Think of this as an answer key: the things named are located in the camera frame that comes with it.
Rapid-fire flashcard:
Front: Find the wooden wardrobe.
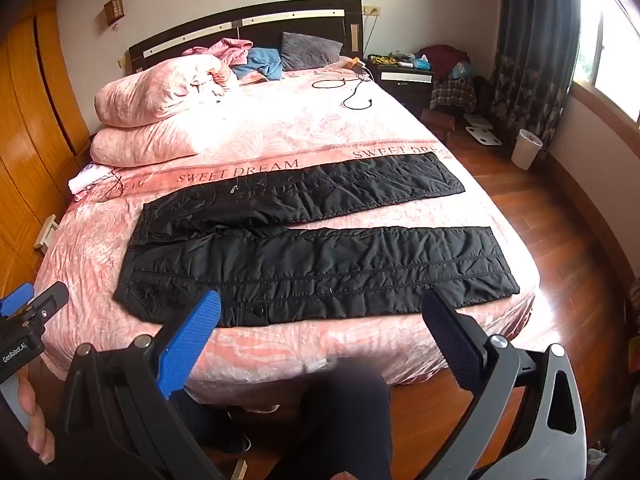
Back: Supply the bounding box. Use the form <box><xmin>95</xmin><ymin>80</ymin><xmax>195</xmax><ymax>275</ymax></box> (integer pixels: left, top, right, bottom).
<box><xmin>0</xmin><ymin>0</ymin><xmax>94</xmax><ymax>302</ymax></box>

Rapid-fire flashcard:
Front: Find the black cable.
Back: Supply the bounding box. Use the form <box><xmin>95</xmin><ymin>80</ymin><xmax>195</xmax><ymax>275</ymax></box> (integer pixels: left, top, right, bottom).
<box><xmin>312</xmin><ymin>72</ymin><xmax>376</xmax><ymax>110</ymax></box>

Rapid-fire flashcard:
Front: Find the pink pillow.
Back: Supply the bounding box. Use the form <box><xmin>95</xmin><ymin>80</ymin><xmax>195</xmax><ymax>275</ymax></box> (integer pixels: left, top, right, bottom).
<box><xmin>90</xmin><ymin>125</ymin><xmax>202</xmax><ymax>167</ymax></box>

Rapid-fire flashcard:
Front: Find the blue clothing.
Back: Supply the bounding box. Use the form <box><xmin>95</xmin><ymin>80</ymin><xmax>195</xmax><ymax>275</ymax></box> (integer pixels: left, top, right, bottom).
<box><xmin>231</xmin><ymin>47</ymin><xmax>284</xmax><ymax>81</ymax></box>

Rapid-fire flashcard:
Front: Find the pink patterned bed blanket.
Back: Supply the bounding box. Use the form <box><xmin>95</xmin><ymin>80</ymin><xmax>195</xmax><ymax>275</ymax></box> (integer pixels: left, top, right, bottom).
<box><xmin>34</xmin><ymin>55</ymin><xmax>544</xmax><ymax>397</ymax></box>

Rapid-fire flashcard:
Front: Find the black puffer jacket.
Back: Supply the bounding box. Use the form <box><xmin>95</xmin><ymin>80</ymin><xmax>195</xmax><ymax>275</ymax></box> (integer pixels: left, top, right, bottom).
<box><xmin>113</xmin><ymin>152</ymin><xmax>521</xmax><ymax>328</ymax></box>

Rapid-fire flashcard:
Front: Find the white cloth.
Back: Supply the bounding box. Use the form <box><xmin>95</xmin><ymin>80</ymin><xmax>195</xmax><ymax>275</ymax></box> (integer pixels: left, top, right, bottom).
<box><xmin>68</xmin><ymin>164</ymin><xmax>114</xmax><ymax>195</ymax></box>

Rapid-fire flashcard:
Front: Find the person's leg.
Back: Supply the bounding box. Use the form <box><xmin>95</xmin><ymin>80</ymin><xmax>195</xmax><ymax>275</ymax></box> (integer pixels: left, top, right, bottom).
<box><xmin>267</xmin><ymin>365</ymin><xmax>394</xmax><ymax>480</ymax></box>

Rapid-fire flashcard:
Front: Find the thin dark cable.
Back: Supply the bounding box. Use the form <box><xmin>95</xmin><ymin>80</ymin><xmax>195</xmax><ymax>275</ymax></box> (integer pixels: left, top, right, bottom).
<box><xmin>96</xmin><ymin>170</ymin><xmax>127</xmax><ymax>202</ymax></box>

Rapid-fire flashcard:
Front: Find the white waste bin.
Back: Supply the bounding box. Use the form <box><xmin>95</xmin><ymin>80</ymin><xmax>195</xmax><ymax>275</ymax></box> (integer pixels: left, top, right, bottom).
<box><xmin>511</xmin><ymin>129</ymin><xmax>544</xmax><ymax>170</ymax></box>

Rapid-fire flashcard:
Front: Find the white bracket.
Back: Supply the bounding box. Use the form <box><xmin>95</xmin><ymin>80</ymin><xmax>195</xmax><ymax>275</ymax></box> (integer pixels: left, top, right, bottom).
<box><xmin>33</xmin><ymin>214</ymin><xmax>57</xmax><ymax>250</ymax></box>

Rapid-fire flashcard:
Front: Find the person's black shoe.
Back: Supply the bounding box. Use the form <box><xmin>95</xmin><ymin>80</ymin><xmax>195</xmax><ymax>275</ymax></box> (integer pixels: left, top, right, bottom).
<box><xmin>197</xmin><ymin>410</ymin><xmax>254</xmax><ymax>456</ymax></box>

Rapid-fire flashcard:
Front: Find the dark wooden headboard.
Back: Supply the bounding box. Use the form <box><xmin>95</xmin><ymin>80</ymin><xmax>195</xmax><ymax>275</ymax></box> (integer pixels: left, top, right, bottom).
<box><xmin>128</xmin><ymin>0</ymin><xmax>364</xmax><ymax>74</ymax></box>

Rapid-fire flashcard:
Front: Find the plaid cloth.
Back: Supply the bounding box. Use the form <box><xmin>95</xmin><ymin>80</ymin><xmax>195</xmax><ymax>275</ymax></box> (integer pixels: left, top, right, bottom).
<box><xmin>430</xmin><ymin>77</ymin><xmax>476</xmax><ymax>112</ymax></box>

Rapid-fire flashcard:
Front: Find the person's left hand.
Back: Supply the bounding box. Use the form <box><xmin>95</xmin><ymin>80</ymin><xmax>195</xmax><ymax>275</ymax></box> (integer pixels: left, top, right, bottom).
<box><xmin>17</xmin><ymin>372</ymin><xmax>57</xmax><ymax>464</ymax></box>

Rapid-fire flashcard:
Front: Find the wooden stool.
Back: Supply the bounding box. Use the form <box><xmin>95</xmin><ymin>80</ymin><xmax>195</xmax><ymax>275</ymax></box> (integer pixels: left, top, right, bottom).
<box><xmin>421</xmin><ymin>107</ymin><xmax>459</xmax><ymax>141</ymax></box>

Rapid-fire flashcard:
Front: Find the pink folded duvet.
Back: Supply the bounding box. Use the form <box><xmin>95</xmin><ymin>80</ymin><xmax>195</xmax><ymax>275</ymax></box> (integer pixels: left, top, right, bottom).
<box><xmin>94</xmin><ymin>54</ymin><xmax>241</xmax><ymax>128</ymax></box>

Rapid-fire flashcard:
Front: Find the grey pillow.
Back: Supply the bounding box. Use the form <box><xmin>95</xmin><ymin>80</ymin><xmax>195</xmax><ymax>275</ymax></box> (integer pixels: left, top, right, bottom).
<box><xmin>280</xmin><ymin>32</ymin><xmax>344</xmax><ymax>71</ymax></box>

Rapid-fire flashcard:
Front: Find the dark patterned curtain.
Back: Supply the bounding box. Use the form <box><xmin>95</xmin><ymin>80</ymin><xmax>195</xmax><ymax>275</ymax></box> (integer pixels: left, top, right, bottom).
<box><xmin>489</xmin><ymin>0</ymin><xmax>584</xmax><ymax>154</ymax></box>

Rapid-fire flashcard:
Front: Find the red clothing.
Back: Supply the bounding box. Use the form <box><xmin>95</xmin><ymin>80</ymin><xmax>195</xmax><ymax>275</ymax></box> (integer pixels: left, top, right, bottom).
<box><xmin>419</xmin><ymin>45</ymin><xmax>469</xmax><ymax>79</ymax></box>

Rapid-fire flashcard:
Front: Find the dark nightstand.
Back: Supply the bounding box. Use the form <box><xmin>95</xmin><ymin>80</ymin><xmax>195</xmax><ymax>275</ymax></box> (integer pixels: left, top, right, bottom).
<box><xmin>367</xmin><ymin>57</ymin><xmax>435</xmax><ymax>107</ymax></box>

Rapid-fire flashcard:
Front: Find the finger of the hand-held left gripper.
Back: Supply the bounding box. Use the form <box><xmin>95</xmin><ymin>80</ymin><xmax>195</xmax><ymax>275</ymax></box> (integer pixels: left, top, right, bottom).
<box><xmin>0</xmin><ymin>283</ymin><xmax>35</xmax><ymax>318</ymax></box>
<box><xmin>22</xmin><ymin>281</ymin><xmax>70</xmax><ymax>332</ymax></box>

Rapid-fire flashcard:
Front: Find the window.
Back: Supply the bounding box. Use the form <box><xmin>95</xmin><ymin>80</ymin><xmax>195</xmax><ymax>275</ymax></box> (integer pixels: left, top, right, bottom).
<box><xmin>570</xmin><ymin>0</ymin><xmax>640</xmax><ymax>122</ymax></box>

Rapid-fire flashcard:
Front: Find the pink clothing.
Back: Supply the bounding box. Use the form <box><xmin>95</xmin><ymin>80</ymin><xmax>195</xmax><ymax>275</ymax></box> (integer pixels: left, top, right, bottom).
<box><xmin>182</xmin><ymin>38</ymin><xmax>255</xmax><ymax>69</ymax></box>

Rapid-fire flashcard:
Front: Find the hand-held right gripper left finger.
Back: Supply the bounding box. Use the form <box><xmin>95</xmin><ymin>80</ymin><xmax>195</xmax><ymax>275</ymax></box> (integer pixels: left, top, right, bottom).
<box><xmin>60</xmin><ymin>290</ymin><xmax>223</xmax><ymax>480</ymax></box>

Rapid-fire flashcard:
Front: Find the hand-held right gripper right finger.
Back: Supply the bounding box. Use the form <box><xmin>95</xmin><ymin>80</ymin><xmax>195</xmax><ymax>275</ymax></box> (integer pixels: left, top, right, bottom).
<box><xmin>422</xmin><ymin>285</ymin><xmax>589</xmax><ymax>480</ymax></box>

